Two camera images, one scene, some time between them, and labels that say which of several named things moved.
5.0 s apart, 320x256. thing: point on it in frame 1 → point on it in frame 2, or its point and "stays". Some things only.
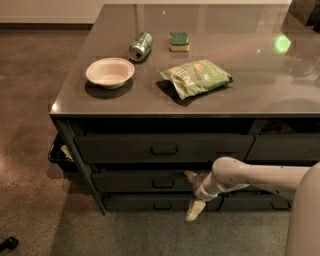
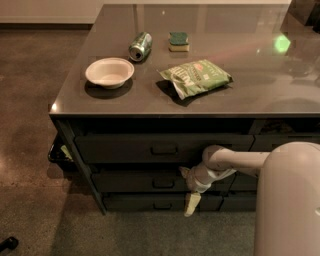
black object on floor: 9,243 stays
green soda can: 141,46 stays
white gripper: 199,187 → 194,181
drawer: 142,182 stays
